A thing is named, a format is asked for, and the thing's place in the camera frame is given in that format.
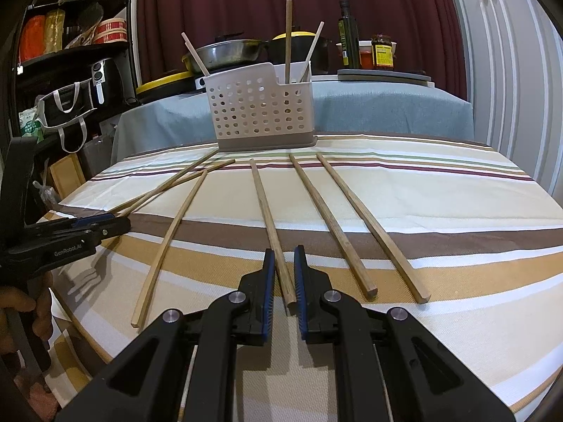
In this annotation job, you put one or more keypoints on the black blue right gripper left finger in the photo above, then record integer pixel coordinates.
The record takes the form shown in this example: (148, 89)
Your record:
(182, 366)

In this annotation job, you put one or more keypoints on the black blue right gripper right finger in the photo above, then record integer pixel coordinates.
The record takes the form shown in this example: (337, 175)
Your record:
(388, 366)

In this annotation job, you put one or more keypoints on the wooden chopstick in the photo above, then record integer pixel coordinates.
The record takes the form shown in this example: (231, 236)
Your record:
(288, 41)
(287, 286)
(311, 50)
(419, 291)
(147, 291)
(192, 176)
(369, 288)
(167, 182)

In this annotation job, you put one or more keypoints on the person's left hand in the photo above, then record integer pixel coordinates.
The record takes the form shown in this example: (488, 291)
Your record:
(12, 298)

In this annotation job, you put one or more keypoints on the striped tablecloth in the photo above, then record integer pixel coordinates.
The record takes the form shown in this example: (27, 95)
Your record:
(483, 236)

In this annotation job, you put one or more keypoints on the black white tote bag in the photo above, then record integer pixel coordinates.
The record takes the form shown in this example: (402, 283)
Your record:
(64, 108)

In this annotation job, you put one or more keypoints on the black metal shelf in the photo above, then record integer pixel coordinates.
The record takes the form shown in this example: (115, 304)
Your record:
(23, 83)

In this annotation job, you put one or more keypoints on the white speaker device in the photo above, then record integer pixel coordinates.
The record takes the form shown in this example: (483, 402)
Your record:
(98, 78)

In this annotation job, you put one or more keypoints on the grey-blue tablecloth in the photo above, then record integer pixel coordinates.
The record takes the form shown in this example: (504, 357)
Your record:
(340, 107)

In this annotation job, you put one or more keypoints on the orange package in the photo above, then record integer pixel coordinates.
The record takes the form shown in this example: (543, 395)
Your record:
(32, 42)

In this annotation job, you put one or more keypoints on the gold yellow package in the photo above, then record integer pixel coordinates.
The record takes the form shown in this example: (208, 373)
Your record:
(53, 32)

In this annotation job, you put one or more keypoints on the yellow lidded black pan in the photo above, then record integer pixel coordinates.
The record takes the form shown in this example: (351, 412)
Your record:
(166, 86)

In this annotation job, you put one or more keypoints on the red white round boxes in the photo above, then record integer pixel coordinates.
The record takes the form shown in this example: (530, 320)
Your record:
(110, 31)

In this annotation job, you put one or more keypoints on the white induction cooker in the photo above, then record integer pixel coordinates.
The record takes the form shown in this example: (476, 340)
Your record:
(200, 83)

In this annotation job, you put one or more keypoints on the white perforated utensil holder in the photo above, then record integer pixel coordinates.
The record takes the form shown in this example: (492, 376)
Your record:
(253, 108)

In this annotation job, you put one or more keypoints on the steel wok with lid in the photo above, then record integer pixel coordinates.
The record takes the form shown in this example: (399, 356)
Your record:
(230, 51)

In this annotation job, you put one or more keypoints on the grey tray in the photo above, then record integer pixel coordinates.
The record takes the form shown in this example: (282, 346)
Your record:
(384, 76)

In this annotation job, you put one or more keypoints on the red sauce jar yellow label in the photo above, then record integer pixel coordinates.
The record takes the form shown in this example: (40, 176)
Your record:
(382, 52)

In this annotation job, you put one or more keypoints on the red plastic container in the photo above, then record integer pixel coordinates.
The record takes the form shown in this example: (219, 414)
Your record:
(365, 50)

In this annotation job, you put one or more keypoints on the black pot yellow lid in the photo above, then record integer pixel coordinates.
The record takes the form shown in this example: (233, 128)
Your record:
(301, 43)

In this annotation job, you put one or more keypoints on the white cabinet doors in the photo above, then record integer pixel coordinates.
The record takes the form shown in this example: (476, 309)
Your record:
(513, 56)

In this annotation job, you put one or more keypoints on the dark olive oil bottle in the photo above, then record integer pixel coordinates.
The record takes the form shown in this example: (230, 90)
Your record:
(348, 32)

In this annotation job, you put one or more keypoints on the dark red curtain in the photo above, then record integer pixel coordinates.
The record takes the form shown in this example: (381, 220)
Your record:
(427, 32)

